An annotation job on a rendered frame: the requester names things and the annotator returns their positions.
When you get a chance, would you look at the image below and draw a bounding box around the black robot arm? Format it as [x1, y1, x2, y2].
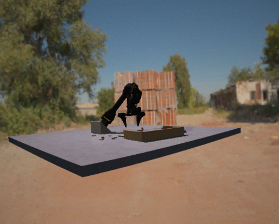
[101, 82, 142, 127]

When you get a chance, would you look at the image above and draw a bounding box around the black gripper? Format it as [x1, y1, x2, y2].
[118, 104, 145, 127]

